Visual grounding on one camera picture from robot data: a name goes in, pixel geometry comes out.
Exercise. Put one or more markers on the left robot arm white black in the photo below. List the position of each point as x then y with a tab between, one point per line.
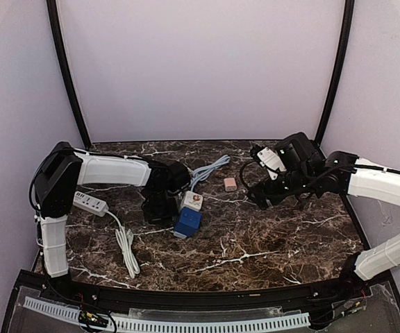
52	190

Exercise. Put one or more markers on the pink charger plug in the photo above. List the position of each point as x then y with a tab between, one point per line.
230	184

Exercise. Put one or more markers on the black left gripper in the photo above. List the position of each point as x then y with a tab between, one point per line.
157	211

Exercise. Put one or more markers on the small circuit board right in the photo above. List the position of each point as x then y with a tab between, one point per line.
353	306

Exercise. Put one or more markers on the left black corner post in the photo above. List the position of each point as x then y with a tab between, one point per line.
57	34

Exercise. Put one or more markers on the white slotted cable duct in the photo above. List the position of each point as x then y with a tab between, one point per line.
71	315

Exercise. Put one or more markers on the small circuit board left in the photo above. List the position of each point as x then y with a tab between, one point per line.
92	319

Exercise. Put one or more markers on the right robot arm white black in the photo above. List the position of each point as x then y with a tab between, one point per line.
296	168

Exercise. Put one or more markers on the white cube socket adapter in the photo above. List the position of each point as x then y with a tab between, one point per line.
192	201

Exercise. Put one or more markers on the light blue power strip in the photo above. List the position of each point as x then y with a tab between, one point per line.
202	173

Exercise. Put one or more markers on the blue cube socket adapter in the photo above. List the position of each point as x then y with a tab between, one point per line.
188	223

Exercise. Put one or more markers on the black corner post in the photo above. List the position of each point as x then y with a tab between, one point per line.
57	34
337	70

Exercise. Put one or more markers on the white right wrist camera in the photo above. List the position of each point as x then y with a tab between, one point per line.
269	160

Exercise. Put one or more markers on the white power strip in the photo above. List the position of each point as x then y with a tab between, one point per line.
123	236

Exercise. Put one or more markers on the black front rail frame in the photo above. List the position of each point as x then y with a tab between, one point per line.
323	301

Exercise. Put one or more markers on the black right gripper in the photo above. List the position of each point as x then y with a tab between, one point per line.
264	189

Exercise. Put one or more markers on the small circuit board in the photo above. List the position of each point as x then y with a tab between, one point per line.
92	319
353	306

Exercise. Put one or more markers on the right black corner post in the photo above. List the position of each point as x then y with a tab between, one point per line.
337	70

